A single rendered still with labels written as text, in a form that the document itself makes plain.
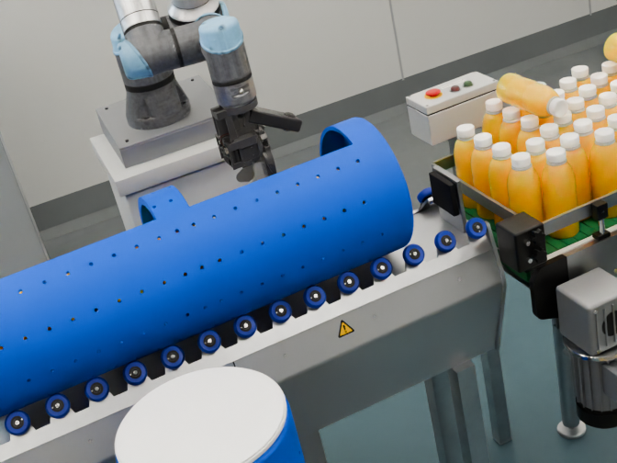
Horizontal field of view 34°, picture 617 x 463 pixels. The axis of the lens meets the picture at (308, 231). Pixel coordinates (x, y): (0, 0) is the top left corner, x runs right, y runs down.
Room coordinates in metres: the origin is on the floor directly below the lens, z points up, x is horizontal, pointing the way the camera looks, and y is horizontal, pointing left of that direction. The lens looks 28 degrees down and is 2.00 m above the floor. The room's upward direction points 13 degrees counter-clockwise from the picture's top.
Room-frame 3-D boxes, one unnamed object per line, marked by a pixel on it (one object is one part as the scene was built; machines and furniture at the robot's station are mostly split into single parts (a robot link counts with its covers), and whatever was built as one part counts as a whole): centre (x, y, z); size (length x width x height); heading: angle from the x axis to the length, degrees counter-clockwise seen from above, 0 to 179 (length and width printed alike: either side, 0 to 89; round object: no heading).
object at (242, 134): (1.75, 0.08, 1.30); 0.09 x 0.08 x 0.12; 108
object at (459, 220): (1.87, -0.30, 0.99); 0.10 x 0.02 x 0.12; 18
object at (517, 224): (1.70, -0.41, 0.95); 0.10 x 0.07 x 0.10; 18
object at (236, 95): (1.75, 0.07, 1.38); 0.08 x 0.08 x 0.05
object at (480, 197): (1.90, -0.38, 0.96); 0.40 x 0.01 x 0.03; 18
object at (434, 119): (2.21, -0.41, 1.05); 0.20 x 0.10 x 0.10; 108
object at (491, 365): (2.21, -0.41, 0.50); 0.04 x 0.04 x 1.00; 18
